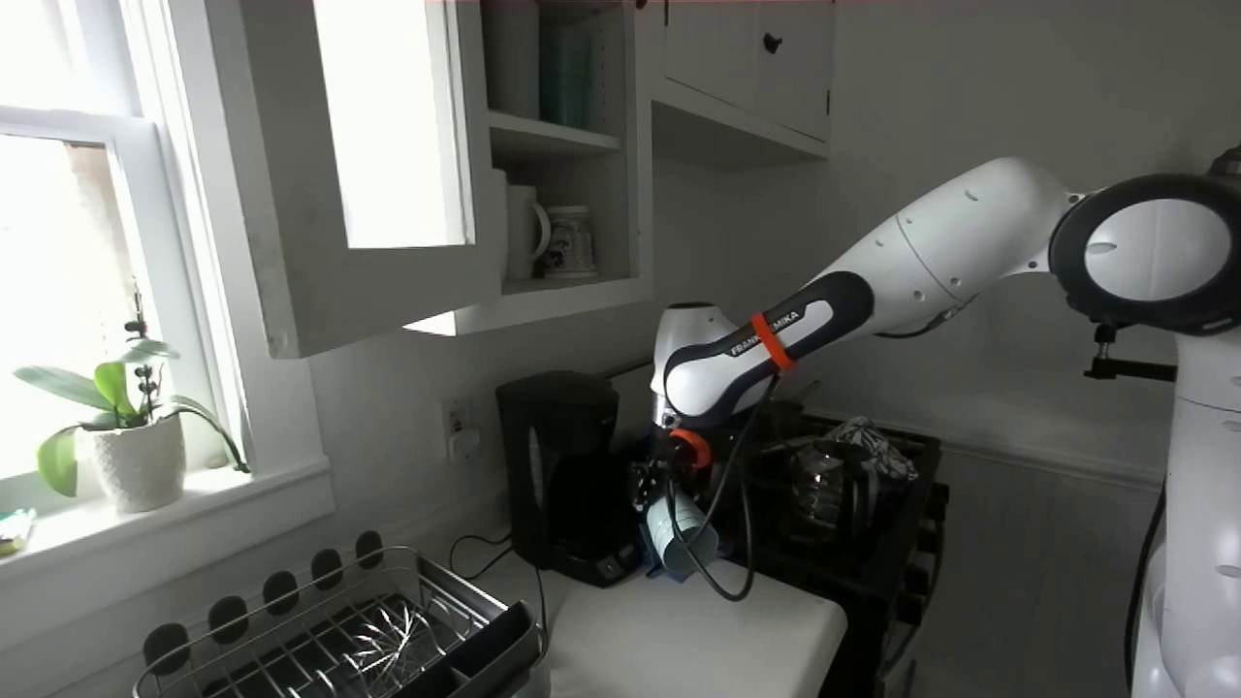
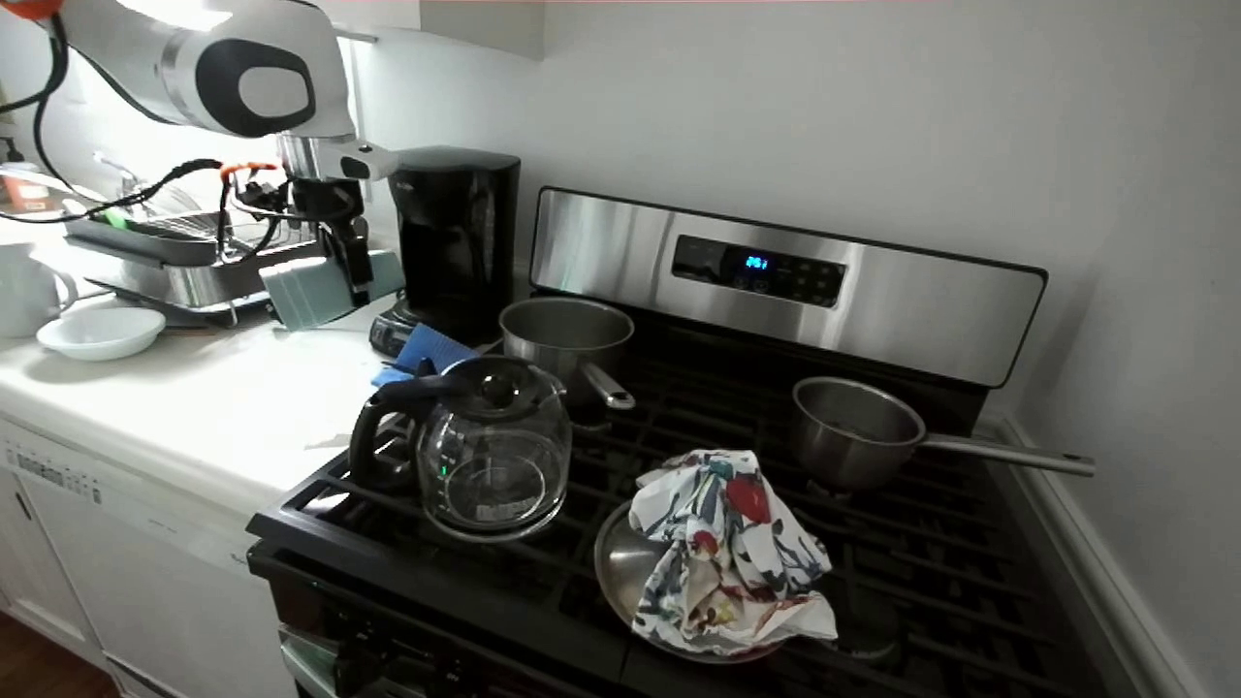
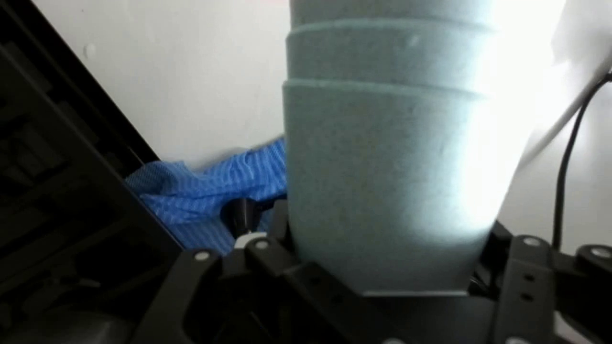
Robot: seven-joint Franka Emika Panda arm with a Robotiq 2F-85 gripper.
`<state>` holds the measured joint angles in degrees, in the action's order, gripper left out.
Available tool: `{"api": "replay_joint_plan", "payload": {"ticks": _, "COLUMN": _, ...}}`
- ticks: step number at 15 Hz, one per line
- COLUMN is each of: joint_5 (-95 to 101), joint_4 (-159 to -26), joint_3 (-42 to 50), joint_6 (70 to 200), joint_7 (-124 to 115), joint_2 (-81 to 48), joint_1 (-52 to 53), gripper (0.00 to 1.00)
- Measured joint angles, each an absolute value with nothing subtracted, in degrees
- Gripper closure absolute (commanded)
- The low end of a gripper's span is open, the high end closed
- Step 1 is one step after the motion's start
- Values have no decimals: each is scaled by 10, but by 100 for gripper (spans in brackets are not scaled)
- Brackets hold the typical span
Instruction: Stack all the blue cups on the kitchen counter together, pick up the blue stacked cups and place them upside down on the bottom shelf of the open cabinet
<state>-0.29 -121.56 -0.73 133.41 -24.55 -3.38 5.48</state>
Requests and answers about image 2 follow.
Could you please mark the patterned kitchen cloth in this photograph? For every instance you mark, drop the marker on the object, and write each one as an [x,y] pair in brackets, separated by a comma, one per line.
[724,557]

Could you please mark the wrist camera with orange mount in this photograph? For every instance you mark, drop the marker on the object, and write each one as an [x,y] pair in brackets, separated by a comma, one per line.
[252,188]

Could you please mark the black coffee maker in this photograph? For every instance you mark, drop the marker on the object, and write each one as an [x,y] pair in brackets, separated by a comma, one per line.
[452,244]

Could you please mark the white ceramic counter mug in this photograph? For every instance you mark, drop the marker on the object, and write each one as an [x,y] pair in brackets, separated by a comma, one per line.
[22,292]

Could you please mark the black plastic scoop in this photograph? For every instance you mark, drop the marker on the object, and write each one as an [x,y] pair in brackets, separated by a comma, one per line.
[394,332]

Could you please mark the glass coffee carafe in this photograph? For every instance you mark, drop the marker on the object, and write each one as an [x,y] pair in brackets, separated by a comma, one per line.
[496,452]

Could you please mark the white box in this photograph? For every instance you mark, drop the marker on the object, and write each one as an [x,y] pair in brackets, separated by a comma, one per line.
[131,583]

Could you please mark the blue cleaning cloth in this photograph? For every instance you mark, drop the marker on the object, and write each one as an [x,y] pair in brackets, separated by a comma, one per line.
[429,351]

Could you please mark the white plate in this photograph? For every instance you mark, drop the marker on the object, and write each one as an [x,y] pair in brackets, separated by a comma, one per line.
[102,333]

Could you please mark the white wall cabinet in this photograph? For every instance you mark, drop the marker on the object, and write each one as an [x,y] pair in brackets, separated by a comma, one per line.
[477,24]

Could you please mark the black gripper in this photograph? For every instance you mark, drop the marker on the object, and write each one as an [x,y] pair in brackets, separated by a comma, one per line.
[335,207]

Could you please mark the steel frying pan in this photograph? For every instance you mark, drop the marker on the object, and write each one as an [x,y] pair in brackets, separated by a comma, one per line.
[615,566]

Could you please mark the metal dish rack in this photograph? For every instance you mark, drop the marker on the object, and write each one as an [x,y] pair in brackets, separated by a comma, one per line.
[155,272]

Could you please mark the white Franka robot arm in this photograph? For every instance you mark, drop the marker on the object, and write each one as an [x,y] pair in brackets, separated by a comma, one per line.
[155,64]

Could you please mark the black stainless steel stove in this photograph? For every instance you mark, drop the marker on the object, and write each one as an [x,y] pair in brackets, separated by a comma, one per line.
[905,297]

